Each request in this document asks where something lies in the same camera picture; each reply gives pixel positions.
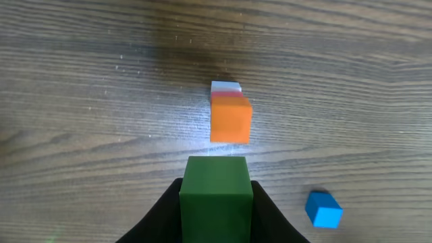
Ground red cube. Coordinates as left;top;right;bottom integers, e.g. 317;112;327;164
211;90;244;99

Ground white cube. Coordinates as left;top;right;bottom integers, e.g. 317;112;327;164
211;80;242;94

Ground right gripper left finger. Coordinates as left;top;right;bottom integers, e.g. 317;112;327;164
116;178;184;243

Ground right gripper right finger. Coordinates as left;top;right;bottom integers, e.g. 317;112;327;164
250;180;311;243

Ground blue cube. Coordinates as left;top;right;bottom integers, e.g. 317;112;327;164
304;191;344;230

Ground orange cube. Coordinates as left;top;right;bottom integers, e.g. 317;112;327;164
209;96;253;145

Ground green cube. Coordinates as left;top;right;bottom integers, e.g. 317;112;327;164
178;155;254;243

